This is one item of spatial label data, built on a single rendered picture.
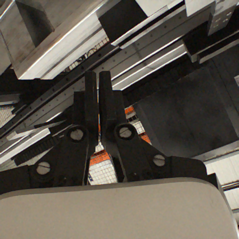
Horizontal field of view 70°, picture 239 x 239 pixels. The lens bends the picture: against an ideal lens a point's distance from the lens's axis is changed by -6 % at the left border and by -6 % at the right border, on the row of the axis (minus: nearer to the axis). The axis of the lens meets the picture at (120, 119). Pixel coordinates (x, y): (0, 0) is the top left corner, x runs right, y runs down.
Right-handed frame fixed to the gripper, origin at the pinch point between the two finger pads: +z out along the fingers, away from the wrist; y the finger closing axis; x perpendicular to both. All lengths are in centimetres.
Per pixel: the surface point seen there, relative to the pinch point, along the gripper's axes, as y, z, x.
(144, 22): 4.4, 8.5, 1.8
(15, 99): -25, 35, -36
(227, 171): 303, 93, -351
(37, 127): -11.8, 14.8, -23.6
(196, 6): 9.9, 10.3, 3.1
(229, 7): 16.5, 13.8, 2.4
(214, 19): 15.7, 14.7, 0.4
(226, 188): 305, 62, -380
